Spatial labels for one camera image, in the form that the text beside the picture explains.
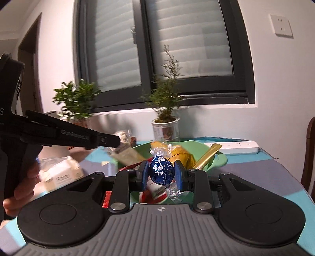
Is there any clear nougat snack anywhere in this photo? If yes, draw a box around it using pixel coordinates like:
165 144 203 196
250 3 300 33
103 130 145 166

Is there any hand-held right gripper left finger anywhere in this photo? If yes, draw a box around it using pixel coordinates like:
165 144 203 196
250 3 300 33
55 160 149 214

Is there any brown wooden door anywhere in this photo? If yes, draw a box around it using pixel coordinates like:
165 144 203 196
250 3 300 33
17 12 43 116

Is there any blue foil chocolate ball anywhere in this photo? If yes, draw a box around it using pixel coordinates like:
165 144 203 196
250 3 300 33
148 142 187 198

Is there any white wall socket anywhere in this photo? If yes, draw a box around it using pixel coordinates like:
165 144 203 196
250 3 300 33
269 13 294 39

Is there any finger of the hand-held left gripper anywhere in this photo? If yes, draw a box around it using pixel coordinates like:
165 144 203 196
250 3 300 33
95 132 121 148

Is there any white power strip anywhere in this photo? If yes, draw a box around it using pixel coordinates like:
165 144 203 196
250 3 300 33
204 141 259 155

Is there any thin plant in white pot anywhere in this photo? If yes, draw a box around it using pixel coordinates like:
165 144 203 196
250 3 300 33
140 44 184 142

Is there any gold crinkled snack bag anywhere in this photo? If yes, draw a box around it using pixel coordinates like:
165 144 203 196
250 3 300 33
171 145 198 170

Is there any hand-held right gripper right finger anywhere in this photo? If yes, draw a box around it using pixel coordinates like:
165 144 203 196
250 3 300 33
173 160 261 214

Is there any dark framed window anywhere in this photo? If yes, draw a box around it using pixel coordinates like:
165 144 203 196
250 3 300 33
74 0 256 111

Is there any dark wooden chair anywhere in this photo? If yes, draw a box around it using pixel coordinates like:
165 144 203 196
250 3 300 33
300 116 315 195

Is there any leafy bonsai plant in pot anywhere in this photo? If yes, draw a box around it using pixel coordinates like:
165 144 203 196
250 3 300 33
52 79 101 127

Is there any white tissue pack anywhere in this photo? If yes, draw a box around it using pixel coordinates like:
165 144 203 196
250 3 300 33
37 155 85 194

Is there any person's left hand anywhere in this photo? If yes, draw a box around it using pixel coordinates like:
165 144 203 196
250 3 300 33
2 161 41 217

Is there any blue grey patterned tablecloth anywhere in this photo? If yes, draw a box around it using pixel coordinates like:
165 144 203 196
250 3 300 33
0 136 315 249

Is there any green plastic bowl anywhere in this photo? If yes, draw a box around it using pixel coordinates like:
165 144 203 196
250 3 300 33
117 140 228 205

